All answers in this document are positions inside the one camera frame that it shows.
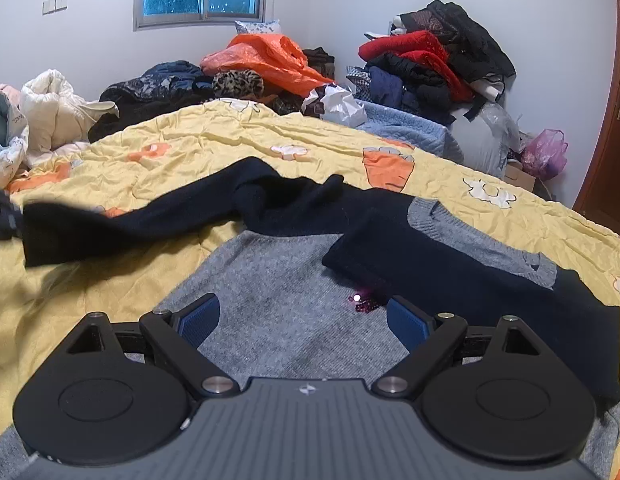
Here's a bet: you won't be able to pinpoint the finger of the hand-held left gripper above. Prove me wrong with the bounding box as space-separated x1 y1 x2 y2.
0 185 24 249

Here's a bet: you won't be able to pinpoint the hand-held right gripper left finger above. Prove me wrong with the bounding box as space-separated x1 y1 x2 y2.
65 292 241 399

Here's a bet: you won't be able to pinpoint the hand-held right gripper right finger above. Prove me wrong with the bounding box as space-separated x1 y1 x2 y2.
372 295 543 399

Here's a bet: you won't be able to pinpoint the grey and navy sweater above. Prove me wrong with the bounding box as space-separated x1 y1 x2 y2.
0 156 620 480

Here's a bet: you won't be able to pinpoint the dark blue patterned clothes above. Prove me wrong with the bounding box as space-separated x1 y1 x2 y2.
87 60 217 144

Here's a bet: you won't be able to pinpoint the white printed cloth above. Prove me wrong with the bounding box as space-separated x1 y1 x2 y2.
0 87 31 187

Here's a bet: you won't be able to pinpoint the white puffer jacket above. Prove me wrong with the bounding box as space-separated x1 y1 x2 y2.
20 69 119 154

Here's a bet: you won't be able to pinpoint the cardboard box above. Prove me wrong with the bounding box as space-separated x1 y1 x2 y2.
503 160 538 192

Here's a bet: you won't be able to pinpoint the yellow printed blanket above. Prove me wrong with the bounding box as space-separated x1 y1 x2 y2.
0 97 620 446

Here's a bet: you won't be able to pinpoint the light blue fleece blanket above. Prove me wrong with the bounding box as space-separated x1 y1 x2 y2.
359 100 464 164

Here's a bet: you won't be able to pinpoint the clear plastic bag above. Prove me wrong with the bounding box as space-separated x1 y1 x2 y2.
477 102 524 155

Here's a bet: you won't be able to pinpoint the pink plastic bag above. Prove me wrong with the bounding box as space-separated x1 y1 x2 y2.
520 128 569 181

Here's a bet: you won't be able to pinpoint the white plastic bag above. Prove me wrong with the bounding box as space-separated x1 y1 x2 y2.
302 84 369 127

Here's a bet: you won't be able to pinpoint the leopard print garment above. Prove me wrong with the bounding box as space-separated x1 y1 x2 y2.
212 70 265 101

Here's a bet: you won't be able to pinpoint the navy jacket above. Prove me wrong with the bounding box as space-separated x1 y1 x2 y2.
365 54 455 123

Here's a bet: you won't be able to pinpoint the wooden door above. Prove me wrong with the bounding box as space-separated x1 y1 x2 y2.
572 0 620 242

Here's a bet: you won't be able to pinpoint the orange plastic bag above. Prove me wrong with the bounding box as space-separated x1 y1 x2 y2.
200 34 337 99

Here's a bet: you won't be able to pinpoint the dark brown garment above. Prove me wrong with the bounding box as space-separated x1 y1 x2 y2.
302 47 337 82

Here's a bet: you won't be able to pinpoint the red garment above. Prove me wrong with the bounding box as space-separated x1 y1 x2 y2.
358 30 474 104

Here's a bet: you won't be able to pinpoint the black garment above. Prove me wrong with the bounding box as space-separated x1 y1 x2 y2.
399 0 517 122

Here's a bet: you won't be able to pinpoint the blue patterned pillow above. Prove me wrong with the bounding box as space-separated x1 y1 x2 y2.
234 20 282 37

